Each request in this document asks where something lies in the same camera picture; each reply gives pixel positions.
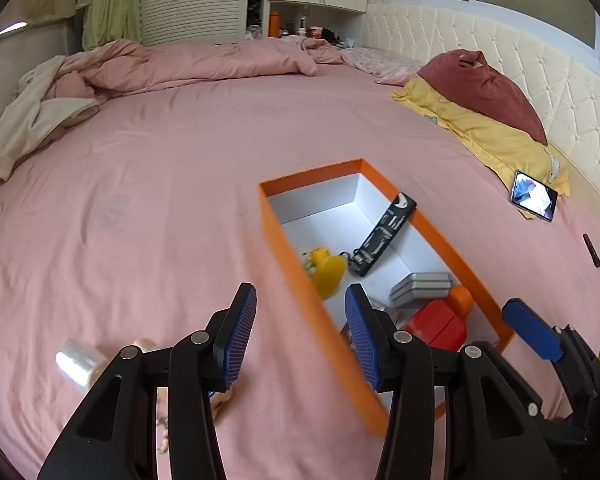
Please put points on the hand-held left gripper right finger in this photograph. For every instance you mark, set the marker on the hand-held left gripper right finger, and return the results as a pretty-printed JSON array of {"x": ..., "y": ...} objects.
[{"x": 362, "y": 340}]

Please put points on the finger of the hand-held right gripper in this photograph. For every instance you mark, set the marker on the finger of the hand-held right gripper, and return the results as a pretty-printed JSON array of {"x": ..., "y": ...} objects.
[
  {"x": 530, "y": 327},
  {"x": 555, "y": 422}
]

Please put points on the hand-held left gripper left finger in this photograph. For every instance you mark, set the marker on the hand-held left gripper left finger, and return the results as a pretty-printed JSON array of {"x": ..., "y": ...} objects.
[{"x": 240, "y": 335}]

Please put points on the small tan doll toy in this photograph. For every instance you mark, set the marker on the small tan doll toy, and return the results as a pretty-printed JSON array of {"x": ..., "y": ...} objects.
[{"x": 223, "y": 402}]

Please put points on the red and orange toy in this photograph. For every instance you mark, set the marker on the red and orange toy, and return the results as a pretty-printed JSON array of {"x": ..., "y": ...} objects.
[{"x": 432, "y": 325}]

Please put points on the grey metal case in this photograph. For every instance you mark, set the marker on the grey metal case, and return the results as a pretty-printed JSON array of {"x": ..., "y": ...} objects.
[{"x": 420, "y": 287}]

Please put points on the yellow duck toy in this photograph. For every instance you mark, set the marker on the yellow duck toy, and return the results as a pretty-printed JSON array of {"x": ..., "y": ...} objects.
[{"x": 327, "y": 270}]

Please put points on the orange cardboard box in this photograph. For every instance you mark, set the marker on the orange cardboard box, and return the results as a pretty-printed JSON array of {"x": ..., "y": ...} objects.
[{"x": 300, "y": 255}]

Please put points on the black marker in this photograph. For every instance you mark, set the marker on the black marker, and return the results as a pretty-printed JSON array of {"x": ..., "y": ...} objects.
[{"x": 591, "y": 250}]

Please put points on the smartphone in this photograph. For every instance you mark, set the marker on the smartphone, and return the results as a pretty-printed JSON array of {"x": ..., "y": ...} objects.
[{"x": 534, "y": 195}]

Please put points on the pink bed sheet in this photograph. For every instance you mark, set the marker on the pink bed sheet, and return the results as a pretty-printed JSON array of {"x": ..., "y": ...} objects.
[{"x": 155, "y": 210}]

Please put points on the clear tape roll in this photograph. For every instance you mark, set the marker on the clear tape roll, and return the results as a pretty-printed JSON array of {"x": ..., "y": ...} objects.
[{"x": 77, "y": 362}]

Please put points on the yellow pillow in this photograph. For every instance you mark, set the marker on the yellow pillow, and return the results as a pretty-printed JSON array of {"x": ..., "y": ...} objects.
[{"x": 480, "y": 135}]

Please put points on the red pillow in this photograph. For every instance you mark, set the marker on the red pillow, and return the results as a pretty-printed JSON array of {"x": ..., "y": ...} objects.
[{"x": 485, "y": 90}]

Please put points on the cream tufted headboard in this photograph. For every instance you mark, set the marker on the cream tufted headboard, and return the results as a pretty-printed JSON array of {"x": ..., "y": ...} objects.
[{"x": 530, "y": 75}]

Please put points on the pink floral pillow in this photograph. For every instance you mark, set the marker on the pink floral pillow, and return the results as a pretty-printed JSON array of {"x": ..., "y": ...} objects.
[{"x": 380, "y": 62}]

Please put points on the pink duvet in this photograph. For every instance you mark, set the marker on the pink duvet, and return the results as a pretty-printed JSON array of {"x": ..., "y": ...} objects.
[{"x": 180, "y": 60}]

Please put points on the red lid jar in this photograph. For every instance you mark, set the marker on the red lid jar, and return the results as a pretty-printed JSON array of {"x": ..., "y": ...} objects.
[{"x": 316, "y": 32}]

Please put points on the cream garment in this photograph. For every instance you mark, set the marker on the cream garment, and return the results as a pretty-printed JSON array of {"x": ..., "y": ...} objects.
[{"x": 25, "y": 110}]

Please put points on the orange bottle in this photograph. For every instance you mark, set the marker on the orange bottle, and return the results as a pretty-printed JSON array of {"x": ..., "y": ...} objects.
[{"x": 274, "y": 25}]

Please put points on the small white bottle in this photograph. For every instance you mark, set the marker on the small white bottle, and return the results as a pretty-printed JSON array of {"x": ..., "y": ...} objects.
[{"x": 302, "y": 26}]

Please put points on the white slatted wardrobe door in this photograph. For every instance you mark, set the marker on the white slatted wardrobe door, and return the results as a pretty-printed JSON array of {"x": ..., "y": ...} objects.
[{"x": 195, "y": 15}]

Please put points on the green hanging garment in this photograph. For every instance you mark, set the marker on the green hanging garment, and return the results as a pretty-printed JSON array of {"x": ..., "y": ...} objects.
[{"x": 107, "y": 5}]

